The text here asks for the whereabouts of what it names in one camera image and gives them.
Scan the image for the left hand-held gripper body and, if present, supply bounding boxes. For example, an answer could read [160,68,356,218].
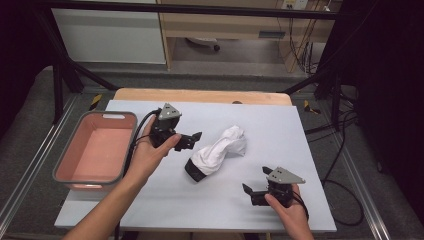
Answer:
[149,102,184,151]

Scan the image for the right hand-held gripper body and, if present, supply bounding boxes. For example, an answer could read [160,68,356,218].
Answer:
[251,167,306,208]

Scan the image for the white garment with black collar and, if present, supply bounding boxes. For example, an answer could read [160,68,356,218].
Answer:
[184,125,248,183]

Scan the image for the pink basket with grey rim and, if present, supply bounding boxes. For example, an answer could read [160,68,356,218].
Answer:
[52,110,139,193]

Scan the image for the person's left hand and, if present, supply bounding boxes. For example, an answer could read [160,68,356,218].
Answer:
[125,116,183,187]

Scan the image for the person's right hand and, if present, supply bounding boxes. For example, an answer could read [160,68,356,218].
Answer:
[264,184,310,232]

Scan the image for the yellow and black tape piece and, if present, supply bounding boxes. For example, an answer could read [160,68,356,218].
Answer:
[302,99,322,115]
[88,93,103,112]

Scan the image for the office chair base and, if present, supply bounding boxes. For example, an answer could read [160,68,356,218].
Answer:
[184,36,222,53]

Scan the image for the white cabinet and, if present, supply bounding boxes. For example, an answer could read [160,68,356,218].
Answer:
[50,7,167,65]

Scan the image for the light wooden desk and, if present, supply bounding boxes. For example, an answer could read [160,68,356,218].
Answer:
[156,0,344,74]

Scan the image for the white power strip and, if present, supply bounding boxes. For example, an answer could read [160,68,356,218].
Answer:
[280,0,310,11]

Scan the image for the left hand-held gripper black cable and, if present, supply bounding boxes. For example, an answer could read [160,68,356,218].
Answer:
[114,108,162,240]

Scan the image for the hand-held gripper black cable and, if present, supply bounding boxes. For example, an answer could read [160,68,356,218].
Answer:
[114,108,162,240]
[292,190,310,222]

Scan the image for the right hand-held gripper black cable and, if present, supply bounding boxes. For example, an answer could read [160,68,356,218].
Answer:
[292,190,310,222]

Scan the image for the black floor cables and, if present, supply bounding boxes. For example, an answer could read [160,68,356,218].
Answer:
[305,84,367,228]

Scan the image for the aluminium floor rail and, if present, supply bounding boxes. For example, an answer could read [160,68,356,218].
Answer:
[333,144,392,240]
[0,95,80,223]

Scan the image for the black metal frame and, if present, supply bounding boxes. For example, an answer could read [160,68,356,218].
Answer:
[31,0,354,125]

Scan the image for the bundle of hanging cables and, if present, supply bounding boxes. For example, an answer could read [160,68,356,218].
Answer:
[287,16,321,76]

